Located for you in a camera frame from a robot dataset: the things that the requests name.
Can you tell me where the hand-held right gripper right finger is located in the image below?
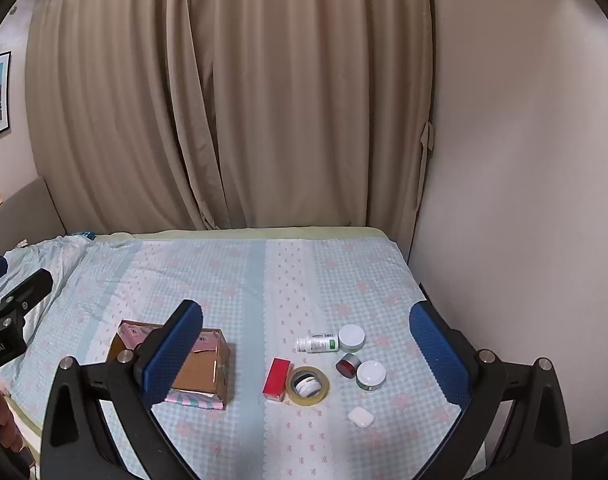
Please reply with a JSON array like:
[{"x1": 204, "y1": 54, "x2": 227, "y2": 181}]
[{"x1": 409, "y1": 282, "x2": 573, "y2": 480}]

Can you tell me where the white patterned quilt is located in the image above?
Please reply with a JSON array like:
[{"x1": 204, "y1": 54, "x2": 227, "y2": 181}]
[{"x1": 0, "y1": 236, "x2": 93, "y2": 361}]

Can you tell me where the white earbuds case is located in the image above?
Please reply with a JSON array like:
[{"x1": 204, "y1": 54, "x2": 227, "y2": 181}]
[{"x1": 347, "y1": 406, "x2": 374, "y2": 429}]

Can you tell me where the grey padded headboard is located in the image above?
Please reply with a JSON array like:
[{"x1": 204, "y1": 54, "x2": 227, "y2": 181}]
[{"x1": 0, "y1": 175, "x2": 67, "y2": 267}]

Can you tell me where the yellow tape roll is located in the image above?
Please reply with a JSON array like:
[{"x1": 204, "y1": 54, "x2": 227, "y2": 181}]
[{"x1": 286, "y1": 365, "x2": 331, "y2": 406}]

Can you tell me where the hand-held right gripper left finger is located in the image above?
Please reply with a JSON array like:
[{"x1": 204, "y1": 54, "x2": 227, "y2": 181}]
[{"x1": 40, "y1": 299, "x2": 205, "y2": 480}]

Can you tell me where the red rectangular box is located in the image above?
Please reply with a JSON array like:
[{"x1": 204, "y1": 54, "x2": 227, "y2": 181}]
[{"x1": 262, "y1": 357, "x2": 293, "y2": 402}]

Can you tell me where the checked floral bedsheet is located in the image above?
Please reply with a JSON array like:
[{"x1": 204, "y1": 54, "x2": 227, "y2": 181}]
[{"x1": 0, "y1": 230, "x2": 477, "y2": 480}]

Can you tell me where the person's left hand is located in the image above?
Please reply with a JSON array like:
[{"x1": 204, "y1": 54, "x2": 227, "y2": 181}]
[{"x1": 0, "y1": 392, "x2": 25, "y2": 456}]

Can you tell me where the white pill bottle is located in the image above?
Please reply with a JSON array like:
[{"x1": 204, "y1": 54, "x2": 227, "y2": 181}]
[{"x1": 296, "y1": 332, "x2": 341, "y2": 354}]

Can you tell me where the red white small bottle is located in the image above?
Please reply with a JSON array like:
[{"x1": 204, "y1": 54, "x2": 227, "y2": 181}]
[{"x1": 335, "y1": 353, "x2": 363, "y2": 380}]

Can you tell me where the white jar with green label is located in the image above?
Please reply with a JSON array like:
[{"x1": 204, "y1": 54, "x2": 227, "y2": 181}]
[{"x1": 355, "y1": 360, "x2": 387, "y2": 392}]

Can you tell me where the brown cardboard box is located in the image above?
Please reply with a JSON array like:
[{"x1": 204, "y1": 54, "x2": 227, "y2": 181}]
[{"x1": 108, "y1": 318, "x2": 231, "y2": 412}]

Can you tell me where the beige curtain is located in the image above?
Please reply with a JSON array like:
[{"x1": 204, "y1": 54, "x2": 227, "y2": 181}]
[{"x1": 26, "y1": 0, "x2": 435, "y2": 234}]

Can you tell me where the pale green white-lid jar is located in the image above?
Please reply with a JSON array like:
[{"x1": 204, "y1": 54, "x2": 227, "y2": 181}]
[{"x1": 338, "y1": 324, "x2": 366, "y2": 354}]

